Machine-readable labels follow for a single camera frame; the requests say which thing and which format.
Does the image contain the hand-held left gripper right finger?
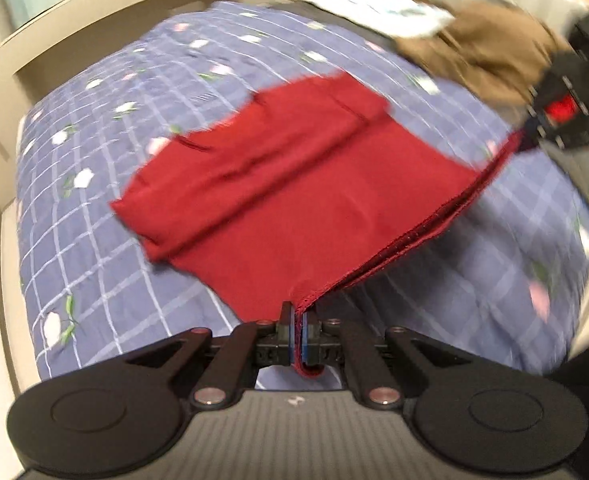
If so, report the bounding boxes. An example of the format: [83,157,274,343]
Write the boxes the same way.
[299,311,476,409]

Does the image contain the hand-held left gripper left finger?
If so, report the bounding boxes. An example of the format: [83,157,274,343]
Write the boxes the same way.
[124,302,296,409]

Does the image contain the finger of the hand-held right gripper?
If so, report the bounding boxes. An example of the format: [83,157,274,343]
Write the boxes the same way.
[513,116,546,155]

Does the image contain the red long-sleeve sweater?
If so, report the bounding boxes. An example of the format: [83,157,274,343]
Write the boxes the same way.
[109,71,526,382]

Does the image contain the brown garment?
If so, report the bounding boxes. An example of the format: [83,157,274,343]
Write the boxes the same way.
[393,0,575,107]

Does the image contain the light blue patterned cloth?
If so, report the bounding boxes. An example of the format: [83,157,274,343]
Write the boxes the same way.
[315,0,456,40]

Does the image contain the blue floral checked quilt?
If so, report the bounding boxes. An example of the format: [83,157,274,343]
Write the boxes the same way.
[14,0,589,392]

